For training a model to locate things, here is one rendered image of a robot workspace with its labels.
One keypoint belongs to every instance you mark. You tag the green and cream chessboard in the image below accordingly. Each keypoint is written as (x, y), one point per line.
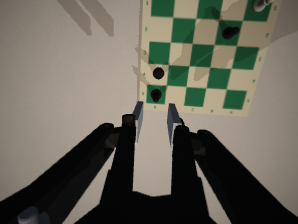
(203, 72)

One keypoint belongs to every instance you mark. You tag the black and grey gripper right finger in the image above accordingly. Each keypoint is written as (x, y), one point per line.
(243, 198)

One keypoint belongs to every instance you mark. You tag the white pawn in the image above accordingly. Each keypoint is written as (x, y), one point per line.
(259, 5)

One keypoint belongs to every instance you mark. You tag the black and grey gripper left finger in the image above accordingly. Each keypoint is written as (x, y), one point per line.
(52, 196)

